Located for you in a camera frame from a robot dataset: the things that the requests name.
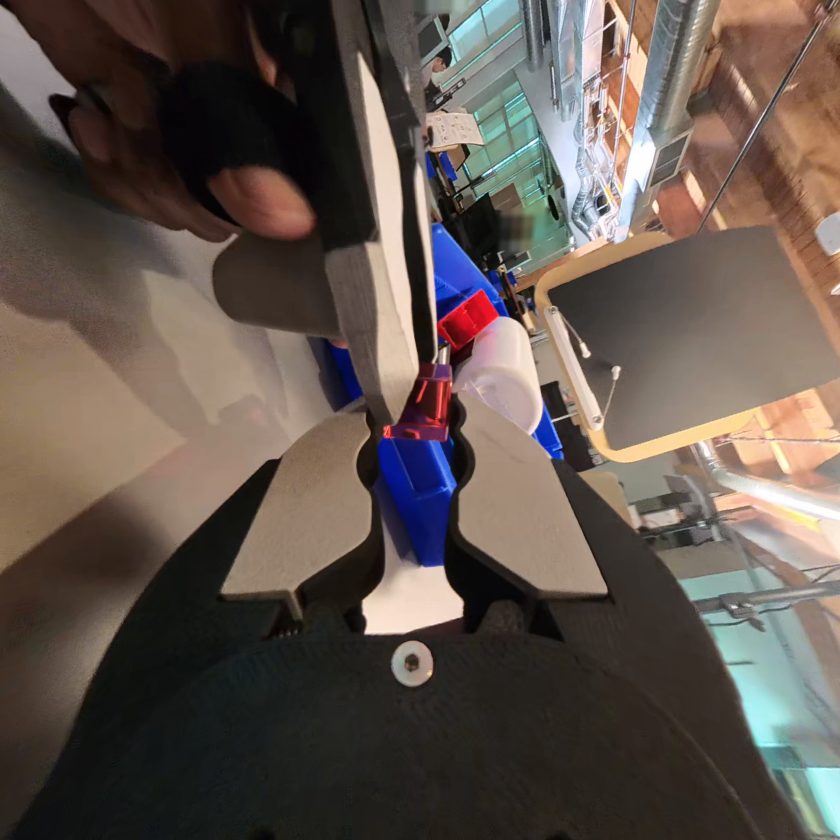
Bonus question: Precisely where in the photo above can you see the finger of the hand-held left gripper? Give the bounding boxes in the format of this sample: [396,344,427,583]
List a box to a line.
[364,0,441,364]
[327,52,422,425]

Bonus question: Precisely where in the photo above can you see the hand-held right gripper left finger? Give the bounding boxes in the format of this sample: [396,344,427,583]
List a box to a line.
[220,412,385,624]

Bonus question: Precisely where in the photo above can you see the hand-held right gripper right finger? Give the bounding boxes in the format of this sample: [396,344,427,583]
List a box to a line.
[445,394,610,621]

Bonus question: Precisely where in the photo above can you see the red toy building block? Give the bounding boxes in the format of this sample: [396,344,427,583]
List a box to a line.
[436,289,498,349]

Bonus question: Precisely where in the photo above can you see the blue plastic bin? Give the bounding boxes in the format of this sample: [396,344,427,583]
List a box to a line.
[308,223,565,568]

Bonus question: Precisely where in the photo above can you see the red translucent cube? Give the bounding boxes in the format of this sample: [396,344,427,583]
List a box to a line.
[382,362,454,442]

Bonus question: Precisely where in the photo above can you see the person's left hand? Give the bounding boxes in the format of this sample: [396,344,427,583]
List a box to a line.
[13,0,317,244]

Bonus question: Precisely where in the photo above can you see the dotted paper sign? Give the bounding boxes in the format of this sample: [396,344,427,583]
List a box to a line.
[427,110,485,148]

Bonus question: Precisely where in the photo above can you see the white plastic cup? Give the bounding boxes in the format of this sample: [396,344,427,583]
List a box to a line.
[453,318,544,435]

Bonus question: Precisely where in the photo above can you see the white light bar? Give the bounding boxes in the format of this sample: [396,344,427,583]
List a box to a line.
[548,305,605,431]

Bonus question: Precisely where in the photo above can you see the black board wooden rim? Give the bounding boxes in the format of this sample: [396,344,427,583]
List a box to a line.
[535,226,840,463]

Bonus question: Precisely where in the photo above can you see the black pole stand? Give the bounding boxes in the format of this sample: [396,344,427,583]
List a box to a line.
[696,0,840,231]

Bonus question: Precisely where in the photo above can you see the silver ceiling duct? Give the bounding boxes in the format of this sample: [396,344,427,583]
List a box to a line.
[518,0,578,119]
[620,0,723,231]

